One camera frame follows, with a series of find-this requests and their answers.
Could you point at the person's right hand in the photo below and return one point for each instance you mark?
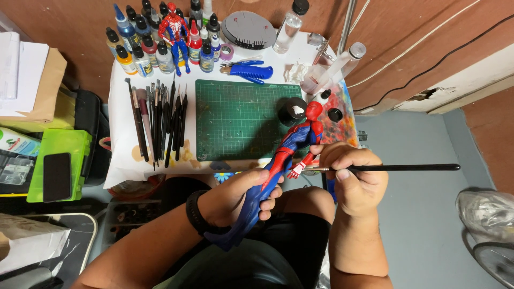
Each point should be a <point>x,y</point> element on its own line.
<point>361,188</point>

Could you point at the person's left hand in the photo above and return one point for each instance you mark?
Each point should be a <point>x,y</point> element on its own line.
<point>225,200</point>

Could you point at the black thin paintbrush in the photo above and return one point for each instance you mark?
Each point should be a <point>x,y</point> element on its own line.
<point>417,167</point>

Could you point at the red blue figure without base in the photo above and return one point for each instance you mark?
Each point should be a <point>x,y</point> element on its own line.
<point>295,138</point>

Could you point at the blue flower sticker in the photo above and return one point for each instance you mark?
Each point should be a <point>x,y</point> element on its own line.
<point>223,177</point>

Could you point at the black wrist band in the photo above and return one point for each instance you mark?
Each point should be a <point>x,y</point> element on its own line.
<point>194,216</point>

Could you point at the paint stained colourful palette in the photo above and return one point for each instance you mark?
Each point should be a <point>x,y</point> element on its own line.
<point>341,132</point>

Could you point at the person's grey shirt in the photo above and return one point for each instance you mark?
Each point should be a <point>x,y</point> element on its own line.
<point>241,269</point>

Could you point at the person's black shorts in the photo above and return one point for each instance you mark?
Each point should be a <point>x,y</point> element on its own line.
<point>293,232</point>

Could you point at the small black cap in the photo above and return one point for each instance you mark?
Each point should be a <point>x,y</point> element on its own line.
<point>335,115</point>

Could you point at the green cutting mat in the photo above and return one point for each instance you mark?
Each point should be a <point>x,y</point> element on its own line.
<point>237,120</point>

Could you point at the brown round bowl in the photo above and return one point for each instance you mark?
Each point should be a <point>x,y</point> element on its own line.
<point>134,189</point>

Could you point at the black compartment tray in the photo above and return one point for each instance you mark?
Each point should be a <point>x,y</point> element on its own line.
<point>128,220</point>

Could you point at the small white dropper bottle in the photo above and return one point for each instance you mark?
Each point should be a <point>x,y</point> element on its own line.
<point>322,97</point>

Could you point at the row of dark paintbrushes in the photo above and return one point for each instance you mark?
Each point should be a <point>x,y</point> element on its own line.
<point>160,120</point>

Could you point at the black jar with white paint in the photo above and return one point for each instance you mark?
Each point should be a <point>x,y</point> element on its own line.
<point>290,113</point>

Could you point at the clear plastic cup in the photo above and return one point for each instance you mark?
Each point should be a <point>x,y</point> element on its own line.
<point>313,80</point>

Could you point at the white paper table cover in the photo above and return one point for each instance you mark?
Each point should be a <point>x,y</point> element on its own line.
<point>120,140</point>

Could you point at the clear crumpled plastic bag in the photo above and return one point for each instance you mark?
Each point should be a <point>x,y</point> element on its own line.
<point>488,214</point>

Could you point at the crumpled white tissue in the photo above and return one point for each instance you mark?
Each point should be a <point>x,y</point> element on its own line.
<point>296,73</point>

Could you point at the silver airbrush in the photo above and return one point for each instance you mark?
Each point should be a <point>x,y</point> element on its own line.
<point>321,50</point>

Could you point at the white wooden trim board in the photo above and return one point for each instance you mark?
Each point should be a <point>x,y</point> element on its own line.
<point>461,84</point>

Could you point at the marble pattern board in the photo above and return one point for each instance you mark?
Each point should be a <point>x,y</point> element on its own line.
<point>82,232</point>

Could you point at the purple tape roll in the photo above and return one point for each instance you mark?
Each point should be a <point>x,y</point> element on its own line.
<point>226,52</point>

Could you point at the green plastic case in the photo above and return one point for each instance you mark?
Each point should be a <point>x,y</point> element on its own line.
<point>80,148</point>

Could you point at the grey fan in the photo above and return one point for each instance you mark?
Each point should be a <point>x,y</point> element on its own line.
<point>496,263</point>

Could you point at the black bag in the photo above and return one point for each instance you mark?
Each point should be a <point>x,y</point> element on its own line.
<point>90,120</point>

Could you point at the metal rod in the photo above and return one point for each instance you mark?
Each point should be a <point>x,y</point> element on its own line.
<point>346,26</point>

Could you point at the black flat phone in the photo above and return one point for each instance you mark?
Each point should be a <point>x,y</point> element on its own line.
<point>57,176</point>

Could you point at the grey round display base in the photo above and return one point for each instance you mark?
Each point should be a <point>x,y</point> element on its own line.
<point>249,30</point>

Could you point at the clear bottle with black cap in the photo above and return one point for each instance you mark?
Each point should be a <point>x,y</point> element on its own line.
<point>287,30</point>

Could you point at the red blue standing figure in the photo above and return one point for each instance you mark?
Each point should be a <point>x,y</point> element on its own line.
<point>175,30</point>

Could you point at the group of paint bottles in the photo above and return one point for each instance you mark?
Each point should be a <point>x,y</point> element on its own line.
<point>140,44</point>

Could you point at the white plastic bag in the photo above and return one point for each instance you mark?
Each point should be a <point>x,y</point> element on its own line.
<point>28,245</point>

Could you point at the clear plastic box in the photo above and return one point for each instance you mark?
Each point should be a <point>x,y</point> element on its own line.
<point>14,170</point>

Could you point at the white tube with green label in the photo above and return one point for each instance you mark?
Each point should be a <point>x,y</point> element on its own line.
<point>18,142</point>

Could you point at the stack of papers and envelope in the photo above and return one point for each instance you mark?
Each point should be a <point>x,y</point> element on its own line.
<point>28,76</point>

